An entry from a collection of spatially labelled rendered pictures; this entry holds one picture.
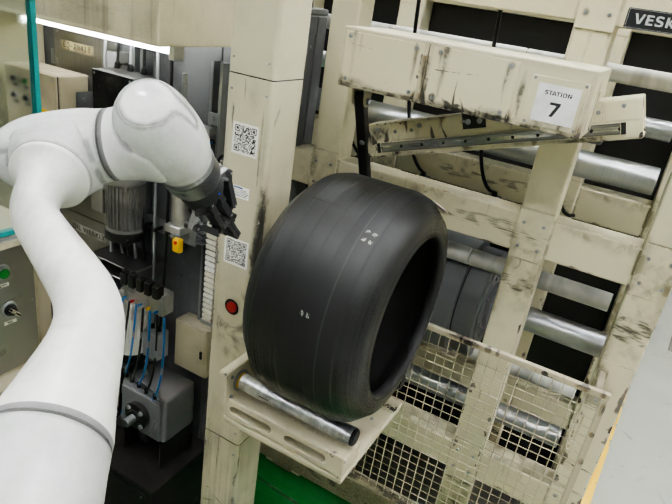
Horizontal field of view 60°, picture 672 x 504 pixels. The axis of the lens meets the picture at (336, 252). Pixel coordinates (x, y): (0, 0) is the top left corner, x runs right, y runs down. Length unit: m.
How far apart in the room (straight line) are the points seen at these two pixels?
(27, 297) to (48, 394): 1.09
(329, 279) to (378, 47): 0.61
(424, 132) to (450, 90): 0.21
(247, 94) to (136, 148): 0.62
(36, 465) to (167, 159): 0.46
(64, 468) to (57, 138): 0.49
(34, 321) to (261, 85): 0.80
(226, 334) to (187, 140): 0.90
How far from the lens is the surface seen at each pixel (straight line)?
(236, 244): 1.49
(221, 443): 1.85
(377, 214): 1.22
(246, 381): 1.55
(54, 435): 0.48
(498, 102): 1.40
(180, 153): 0.81
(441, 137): 1.60
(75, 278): 0.61
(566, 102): 1.37
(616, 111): 1.50
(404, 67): 1.47
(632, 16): 1.67
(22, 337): 1.63
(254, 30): 1.37
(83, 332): 0.55
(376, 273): 1.17
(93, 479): 0.48
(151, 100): 0.78
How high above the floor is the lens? 1.85
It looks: 24 degrees down
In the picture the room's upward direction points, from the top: 9 degrees clockwise
